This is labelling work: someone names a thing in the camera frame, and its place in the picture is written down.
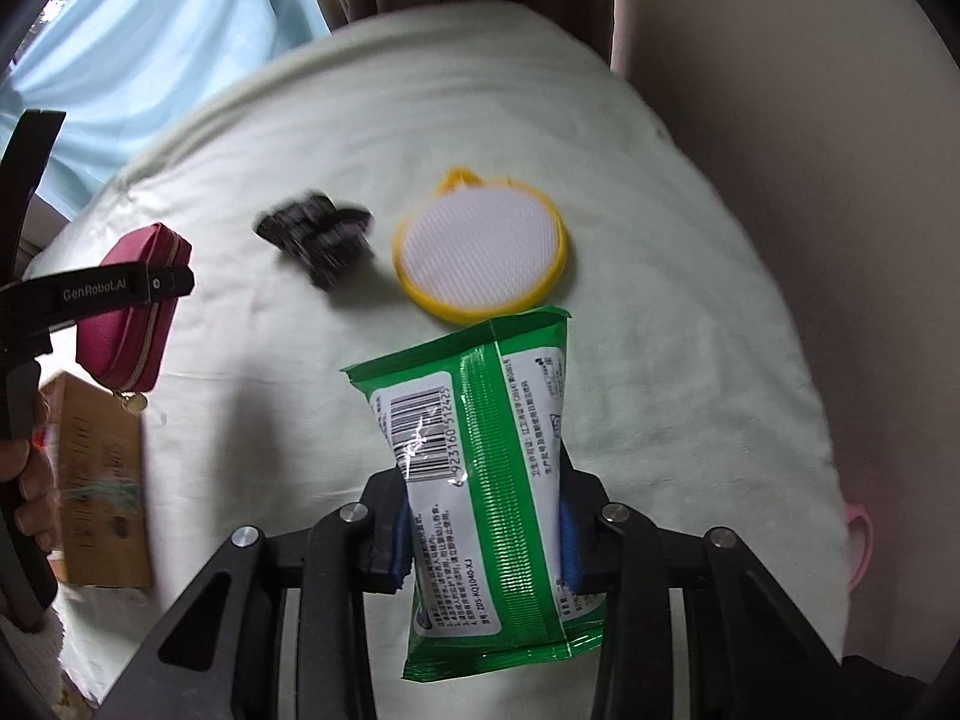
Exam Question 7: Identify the magenta leather pouch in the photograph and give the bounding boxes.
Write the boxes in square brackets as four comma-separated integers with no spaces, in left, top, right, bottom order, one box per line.
[76,223,192,415]

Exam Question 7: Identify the green wet wipes pack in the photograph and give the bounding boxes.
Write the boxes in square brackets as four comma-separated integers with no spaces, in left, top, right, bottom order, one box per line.
[345,307,605,683]

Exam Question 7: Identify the yellow rimmed white mesh sponge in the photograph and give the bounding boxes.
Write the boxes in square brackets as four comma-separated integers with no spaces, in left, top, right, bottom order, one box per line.
[392,166,569,325]

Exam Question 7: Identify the person's left hand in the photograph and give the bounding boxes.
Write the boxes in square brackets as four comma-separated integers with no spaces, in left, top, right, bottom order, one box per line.
[0,439,60,554]

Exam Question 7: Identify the cardboard box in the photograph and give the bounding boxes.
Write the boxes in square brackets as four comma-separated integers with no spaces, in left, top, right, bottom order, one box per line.
[43,372,153,590]

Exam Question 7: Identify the pink object at bedside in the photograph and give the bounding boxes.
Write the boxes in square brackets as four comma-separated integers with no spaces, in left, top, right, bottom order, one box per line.
[844,502,875,592]

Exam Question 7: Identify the light blue sheer curtain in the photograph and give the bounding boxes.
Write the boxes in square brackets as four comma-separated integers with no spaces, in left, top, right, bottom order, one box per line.
[2,0,327,218]

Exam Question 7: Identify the pale green bed sheet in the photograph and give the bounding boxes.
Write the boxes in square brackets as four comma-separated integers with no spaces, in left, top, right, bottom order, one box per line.
[32,4,850,697]

